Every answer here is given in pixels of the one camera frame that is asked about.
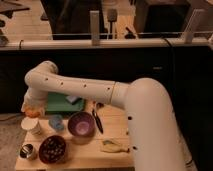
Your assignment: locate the black metal tool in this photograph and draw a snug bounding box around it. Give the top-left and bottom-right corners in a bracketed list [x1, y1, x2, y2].
[92, 102, 104, 134]

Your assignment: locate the white post left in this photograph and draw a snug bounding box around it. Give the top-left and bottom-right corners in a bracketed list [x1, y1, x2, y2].
[90, 11, 100, 46]

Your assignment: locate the white paper cup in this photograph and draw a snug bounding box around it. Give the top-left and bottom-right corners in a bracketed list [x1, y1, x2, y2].
[21, 117, 41, 135]

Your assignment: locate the yellow banana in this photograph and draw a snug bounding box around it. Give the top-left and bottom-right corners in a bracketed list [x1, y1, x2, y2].
[100, 139, 129, 153]

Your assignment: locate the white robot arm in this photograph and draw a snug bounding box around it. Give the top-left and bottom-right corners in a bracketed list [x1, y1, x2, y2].
[22, 61, 187, 171]

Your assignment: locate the black cable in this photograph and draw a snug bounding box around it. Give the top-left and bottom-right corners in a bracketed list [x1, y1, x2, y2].
[161, 37, 178, 98]

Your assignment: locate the small metal can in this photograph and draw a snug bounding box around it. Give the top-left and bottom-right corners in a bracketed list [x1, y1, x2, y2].
[19, 144, 37, 160]

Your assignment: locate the white post right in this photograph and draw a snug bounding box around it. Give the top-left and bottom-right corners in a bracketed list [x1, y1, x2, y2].
[181, 9, 205, 44]

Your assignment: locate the orange apple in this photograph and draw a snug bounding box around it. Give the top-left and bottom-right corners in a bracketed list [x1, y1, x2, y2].
[25, 108, 40, 118]

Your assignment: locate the white post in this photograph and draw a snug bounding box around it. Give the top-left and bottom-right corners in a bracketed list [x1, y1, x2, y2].
[181, 9, 205, 44]
[90, 11, 100, 46]

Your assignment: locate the blue sponge in tray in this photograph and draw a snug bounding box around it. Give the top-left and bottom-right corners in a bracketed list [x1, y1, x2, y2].
[66, 96, 80, 105]

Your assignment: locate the purple bowl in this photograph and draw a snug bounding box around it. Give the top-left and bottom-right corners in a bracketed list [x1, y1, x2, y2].
[68, 112, 95, 137]

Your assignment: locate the green plastic tray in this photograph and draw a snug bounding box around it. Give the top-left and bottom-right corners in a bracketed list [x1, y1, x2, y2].
[46, 92, 85, 113]

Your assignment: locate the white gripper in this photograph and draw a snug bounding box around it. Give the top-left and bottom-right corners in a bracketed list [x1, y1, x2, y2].
[21, 89, 47, 116]

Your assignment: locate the light blue plastic cup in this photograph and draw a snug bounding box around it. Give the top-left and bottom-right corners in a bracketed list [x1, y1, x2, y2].
[49, 115, 64, 131]

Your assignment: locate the dark red bowl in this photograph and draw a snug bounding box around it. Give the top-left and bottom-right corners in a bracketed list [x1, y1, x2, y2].
[39, 135, 66, 164]

